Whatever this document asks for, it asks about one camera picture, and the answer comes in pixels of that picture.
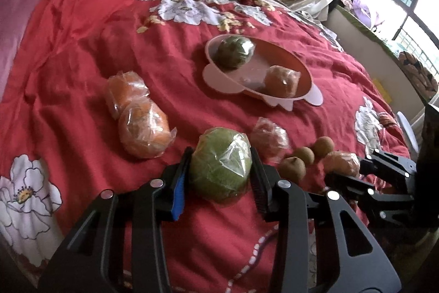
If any small orange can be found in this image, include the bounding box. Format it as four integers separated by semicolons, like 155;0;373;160
249;117;290;163

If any purple bag on sill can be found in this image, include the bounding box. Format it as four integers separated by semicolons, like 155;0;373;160
350;0;384;31

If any white chair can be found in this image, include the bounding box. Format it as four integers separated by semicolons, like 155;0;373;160
396;104;438;161

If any green fruit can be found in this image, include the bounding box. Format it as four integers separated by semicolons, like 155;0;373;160
213;36;256;69
190;127;252;205

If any pink plastic bowl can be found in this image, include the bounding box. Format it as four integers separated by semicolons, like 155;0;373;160
202;35;324;111

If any brown kiwi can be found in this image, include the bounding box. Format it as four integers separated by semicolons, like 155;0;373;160
292;146;315;167
311;136;335;158
278;157;306;185

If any yellow sticky note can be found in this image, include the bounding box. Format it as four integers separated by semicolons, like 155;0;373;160
372;78;393;104

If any red floral quilt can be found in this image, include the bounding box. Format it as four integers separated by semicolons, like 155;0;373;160
1;0;409;286

